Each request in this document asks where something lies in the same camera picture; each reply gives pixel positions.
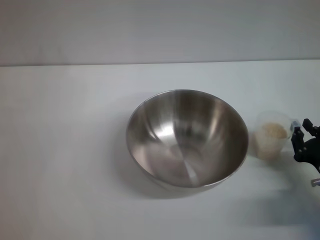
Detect white rice grains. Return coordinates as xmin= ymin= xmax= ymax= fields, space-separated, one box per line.
xmin=256 ymin=122 xmax=289 ymax=160

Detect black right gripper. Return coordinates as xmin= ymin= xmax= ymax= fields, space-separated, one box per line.
xmin=291 ymin=118 xmax=320 ymax=173

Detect clear plastic measuring cup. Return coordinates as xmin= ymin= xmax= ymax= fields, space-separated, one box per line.
xmin=253 ymin=110 xmax=303 ymax=161

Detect stainless steel mixing bowl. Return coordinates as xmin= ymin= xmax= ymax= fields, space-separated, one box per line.
xmin=125 ymin=89 xmax=250 ymax=194

